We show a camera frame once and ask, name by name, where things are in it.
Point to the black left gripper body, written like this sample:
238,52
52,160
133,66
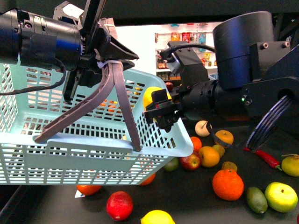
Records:
98,43

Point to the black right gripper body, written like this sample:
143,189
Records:
176,112

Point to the yellow lemon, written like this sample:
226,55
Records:
157,217
157,105

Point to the light blue basket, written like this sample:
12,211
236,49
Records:
94,150

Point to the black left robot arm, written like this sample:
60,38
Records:
73,40

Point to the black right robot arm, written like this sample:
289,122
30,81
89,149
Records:
246,75

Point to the black metal shelf rack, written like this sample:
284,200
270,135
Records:
187,196

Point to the white round pear with stem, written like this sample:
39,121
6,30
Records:
201,129

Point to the small orange near apple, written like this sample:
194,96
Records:
197,144

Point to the dark green lime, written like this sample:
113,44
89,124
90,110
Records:
172,165

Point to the red apple centre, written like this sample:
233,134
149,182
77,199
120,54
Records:
191,162

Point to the orange-yellow round fruit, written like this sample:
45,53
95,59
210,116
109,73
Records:
209,157

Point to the yellow-orange apple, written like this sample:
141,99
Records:
225,136

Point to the green-brown kiwi upper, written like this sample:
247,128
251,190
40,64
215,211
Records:
220,149

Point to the green-brown kiwi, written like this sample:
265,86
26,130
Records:
229,165
220,149

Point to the large orange front left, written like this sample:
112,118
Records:
148,180

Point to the large orange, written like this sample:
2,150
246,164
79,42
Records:
148,180
228,185

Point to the green-brown kiwi lower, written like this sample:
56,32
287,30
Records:
229,165

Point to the large orange centre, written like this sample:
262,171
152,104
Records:
228,185

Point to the red pomegranate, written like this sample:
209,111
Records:
119,205

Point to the orange persimmon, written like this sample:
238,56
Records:
88,190

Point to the red chili pepper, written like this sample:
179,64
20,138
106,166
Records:
269,159

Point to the green avocado right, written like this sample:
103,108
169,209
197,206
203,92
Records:
256,200

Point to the yellow-green pear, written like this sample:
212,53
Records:
290,164

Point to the bright green apple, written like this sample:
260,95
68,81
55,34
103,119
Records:
281,197

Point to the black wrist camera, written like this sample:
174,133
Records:
184,62

